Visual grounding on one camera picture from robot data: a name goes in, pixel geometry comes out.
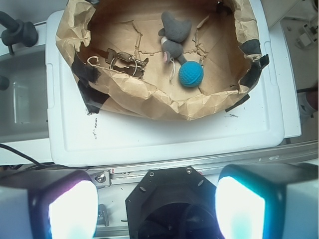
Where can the blue textured ball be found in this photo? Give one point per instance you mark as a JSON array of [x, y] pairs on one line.
[[191, 74]]

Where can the aluminum extrusion rail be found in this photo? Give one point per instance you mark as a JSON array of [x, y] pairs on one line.
[[105, 176]]

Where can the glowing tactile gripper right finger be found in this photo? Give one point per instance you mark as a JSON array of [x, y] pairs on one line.
[[268, 201]]

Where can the white plastic bin lid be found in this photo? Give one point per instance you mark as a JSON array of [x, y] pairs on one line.
[[78, 138]]

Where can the black octagonal mount plate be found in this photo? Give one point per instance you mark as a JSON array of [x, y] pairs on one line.
[[174, 203]]

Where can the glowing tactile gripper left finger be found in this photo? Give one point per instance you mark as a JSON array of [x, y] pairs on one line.
[[49, 204]]

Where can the white bracket parts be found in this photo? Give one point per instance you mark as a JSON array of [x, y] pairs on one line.
[[308, 33]]

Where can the gray plush mouse toy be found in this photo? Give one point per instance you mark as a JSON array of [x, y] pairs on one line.
[[173, 34]]

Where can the clear plastic bin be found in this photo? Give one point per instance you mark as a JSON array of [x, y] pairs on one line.
[[23, 95]]

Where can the crumpled brown paper liner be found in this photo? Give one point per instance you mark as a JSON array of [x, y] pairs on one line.
[[114, 52]]

